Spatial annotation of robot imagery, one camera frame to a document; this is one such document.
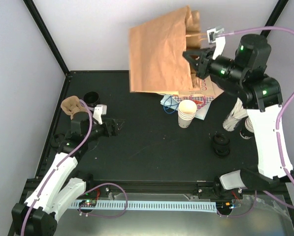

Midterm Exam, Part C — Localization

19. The black frame post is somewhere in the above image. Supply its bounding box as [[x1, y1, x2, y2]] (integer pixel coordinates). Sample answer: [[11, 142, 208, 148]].
[[23, 0, 69, 75], [265, 0, 289, 27]]

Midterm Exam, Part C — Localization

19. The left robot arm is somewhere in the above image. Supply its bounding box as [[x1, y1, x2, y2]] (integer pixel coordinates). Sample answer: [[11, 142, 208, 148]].
[[11, 112, 124, 236]]

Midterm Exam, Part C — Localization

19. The white paper cup stack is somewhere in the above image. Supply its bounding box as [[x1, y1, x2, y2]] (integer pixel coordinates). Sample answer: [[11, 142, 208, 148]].
[[178, 100, 197, 128]]

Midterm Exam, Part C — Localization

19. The jar of white stirrers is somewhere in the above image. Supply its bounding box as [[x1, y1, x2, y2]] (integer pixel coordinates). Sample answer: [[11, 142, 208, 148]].
[[223, 98, 247, 132]]

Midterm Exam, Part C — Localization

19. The brown paper bag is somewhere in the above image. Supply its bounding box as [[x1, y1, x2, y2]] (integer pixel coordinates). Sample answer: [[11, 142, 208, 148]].
[[129, 6, 201, 93]]

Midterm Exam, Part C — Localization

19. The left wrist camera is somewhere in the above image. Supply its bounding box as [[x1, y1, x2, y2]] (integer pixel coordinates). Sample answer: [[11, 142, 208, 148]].
[[93, 104, 107, 125]]

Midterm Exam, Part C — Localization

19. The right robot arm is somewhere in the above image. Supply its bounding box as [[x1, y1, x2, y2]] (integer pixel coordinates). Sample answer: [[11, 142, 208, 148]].
[[183, 34, 294, 198]]

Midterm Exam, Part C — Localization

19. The black lid stack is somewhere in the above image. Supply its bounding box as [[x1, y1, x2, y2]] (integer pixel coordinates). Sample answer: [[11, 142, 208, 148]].
[[212, 133, 230, 158]]

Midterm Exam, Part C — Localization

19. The brown cardboard cup carrier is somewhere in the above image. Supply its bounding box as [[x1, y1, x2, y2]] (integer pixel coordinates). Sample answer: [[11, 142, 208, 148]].
[[61, 95, 87, 120]]

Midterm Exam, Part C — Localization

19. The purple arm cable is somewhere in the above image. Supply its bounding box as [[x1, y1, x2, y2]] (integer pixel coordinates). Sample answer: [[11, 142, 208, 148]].
[[20, 99, 127, 236], [218, 26, 294, 218]]

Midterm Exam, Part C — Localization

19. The light blue cable duct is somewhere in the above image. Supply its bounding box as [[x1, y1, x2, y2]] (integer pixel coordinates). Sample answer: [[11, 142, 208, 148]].
[[68, 200, 217, 213]]

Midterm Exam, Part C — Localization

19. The tan flat paper bag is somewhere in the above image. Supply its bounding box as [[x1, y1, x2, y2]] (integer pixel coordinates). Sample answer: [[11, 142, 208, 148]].
[[212, 81, 224, 98]]

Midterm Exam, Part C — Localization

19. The blue checkered paper bag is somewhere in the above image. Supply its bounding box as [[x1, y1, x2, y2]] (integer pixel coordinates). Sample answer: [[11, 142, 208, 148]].
[[172, 95, 215, 110]]

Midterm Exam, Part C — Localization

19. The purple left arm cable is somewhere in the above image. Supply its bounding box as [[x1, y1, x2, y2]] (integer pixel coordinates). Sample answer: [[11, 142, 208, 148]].
[[20, 99, 127, 236]]

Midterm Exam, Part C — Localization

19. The right black frame post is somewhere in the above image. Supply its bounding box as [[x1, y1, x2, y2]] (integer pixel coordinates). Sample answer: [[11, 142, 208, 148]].
[[265, 0, 289, 27]]

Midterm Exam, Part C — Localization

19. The black cup sleeve stack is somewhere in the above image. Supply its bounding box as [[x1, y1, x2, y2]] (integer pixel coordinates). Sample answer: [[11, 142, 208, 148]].
[[83, 91, 100, 106]]

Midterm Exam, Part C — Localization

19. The white lid stack on sleeve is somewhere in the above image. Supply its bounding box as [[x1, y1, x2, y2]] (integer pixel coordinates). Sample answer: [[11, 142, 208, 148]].
[[240, 117, 254, 140]]

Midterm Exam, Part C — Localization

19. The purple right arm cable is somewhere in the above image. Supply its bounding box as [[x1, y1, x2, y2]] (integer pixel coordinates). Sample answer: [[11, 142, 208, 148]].
[[218, 26, 294, 218]]

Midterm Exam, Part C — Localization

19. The cakes printed paper bag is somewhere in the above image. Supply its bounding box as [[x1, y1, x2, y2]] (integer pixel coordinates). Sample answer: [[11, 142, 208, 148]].
[[178, 73, 215, 97]]

